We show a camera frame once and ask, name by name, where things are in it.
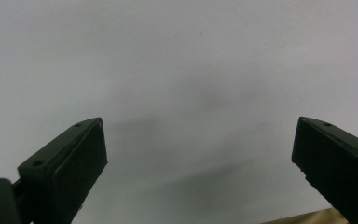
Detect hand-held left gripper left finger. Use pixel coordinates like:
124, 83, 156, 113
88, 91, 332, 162
17, 117, 109, 224

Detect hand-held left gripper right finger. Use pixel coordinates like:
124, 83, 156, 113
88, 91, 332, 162
291, 116, 358, 224

